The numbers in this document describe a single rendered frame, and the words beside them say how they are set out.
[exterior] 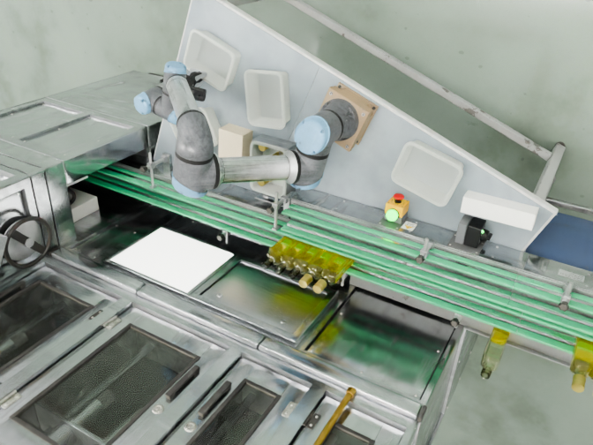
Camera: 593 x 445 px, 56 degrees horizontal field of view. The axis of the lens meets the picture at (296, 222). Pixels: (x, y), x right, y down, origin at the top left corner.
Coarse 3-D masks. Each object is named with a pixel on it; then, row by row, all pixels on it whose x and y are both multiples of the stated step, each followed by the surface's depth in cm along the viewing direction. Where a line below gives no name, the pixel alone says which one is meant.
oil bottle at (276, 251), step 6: (282, 240) 218; (288, 240) 219; (294, 240) 219; (276, 246) 214; (282, 246) 215; (288, 246) 215; (270, 252) 212; (276, 252) 211; (282, 252) 212; (276, 258) 211; (276, 264) 212
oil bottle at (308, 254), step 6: (312, 246) 215; (306, 252) 212; (312, 252) 212; (318, 252) 213; (300, 258) 208; (306, 258) 208; (312, 258) 209; (294, 264) 207; (300, 264) 206; (306, 264) 206; (306, 270) 207
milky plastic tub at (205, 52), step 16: (192, 32) 218; (208, 32) 222; (192, 48) 225; (208, 48) 226; (224, 48) 214; (192, 64) 229; (208, 64) 230; (224, 64) 226; (208, 80) 225; (224, 80) 228
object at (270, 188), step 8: (256, 144) 227; (264, 144) 222; (256, 152) 229; (264, 152) 233; (272, 152) 231; (256, 184) 236; (272, 184) 237; (280, 184) 236; (264, 192) 233; (272, 192) 232; (280, 192) 232
